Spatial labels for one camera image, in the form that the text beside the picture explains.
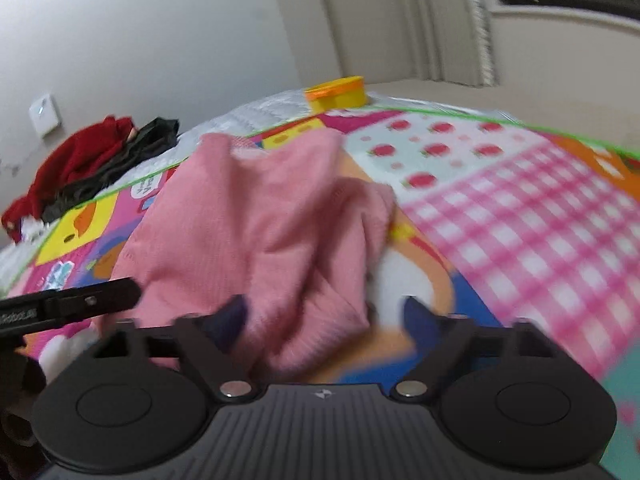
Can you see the dark grey garment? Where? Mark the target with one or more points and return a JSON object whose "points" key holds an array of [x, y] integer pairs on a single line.
{"points": [[140, 145]]}

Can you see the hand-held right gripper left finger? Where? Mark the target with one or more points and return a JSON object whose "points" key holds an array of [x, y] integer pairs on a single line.
{"points": [[232, 321]]}

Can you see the pink ribbed garment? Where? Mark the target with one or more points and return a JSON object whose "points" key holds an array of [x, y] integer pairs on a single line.
{"points": [[250, 220]]}

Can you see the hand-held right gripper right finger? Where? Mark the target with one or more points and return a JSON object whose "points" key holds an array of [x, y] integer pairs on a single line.
{"points": [[418, 318]]}

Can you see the white crumpled cloth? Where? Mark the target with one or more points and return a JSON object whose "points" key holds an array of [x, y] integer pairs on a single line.
{"points": [[32, 230]]}

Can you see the white wall device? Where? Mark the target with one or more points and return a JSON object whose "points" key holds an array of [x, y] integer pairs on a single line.
{"points": [[45, 114]]}

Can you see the beige curtain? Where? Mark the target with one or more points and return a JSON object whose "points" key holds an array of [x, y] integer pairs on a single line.
{"points": [[390, 20]]}

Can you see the white lace curtain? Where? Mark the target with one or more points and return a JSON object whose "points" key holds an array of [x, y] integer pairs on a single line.
{"points": [[480, 25]]}

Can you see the red fleece garment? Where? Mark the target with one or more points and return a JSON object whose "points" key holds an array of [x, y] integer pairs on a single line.
{"points": [[75, 160]]}

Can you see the colourful printed play mat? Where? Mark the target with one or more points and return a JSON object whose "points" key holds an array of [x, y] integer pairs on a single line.
{"points": [[500, 220]]}

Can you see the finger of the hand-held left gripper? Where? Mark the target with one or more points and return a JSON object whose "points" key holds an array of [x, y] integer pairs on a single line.
{"points": [[75, 302]]}

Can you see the yellow plastic container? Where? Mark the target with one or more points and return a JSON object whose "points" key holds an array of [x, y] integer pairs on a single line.
{"points": [[337, 94]]}

